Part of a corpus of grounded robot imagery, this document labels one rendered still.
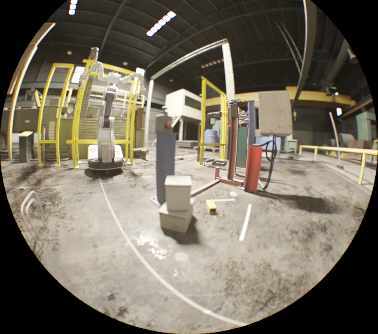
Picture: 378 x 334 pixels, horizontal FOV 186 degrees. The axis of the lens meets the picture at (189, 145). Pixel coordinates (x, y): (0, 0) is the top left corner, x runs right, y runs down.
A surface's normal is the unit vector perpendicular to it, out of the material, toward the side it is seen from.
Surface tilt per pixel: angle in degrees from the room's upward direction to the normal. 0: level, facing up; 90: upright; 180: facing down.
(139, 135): 90
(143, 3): 173
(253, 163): 90
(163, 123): 90
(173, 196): 90
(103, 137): 62
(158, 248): 0
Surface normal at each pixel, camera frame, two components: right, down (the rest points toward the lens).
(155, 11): 0.05, 1.00
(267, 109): -0.66, 0.00
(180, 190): 0.10, 0.05
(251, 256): 0.04, -1.00
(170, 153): 0.75, 0.06
